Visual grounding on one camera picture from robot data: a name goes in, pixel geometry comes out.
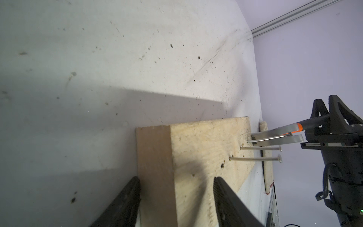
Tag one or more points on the orange black claw hammer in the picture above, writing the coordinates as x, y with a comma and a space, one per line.
291, 128

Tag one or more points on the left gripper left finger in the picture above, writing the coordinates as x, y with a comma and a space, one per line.
123, 210

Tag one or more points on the pale wooden block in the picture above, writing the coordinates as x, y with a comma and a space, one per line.
177, 165

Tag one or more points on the bent steel nail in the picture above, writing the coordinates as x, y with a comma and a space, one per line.
270, 138

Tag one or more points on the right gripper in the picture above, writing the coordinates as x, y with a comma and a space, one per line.
342, 120

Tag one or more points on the steel nail in block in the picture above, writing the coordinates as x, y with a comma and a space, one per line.
261, 148

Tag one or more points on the beige glove on table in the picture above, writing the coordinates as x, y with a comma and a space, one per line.
267, 166

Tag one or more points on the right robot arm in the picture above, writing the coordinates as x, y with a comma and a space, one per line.
343, 184

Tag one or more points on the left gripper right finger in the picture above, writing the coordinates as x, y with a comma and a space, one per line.
230, 210

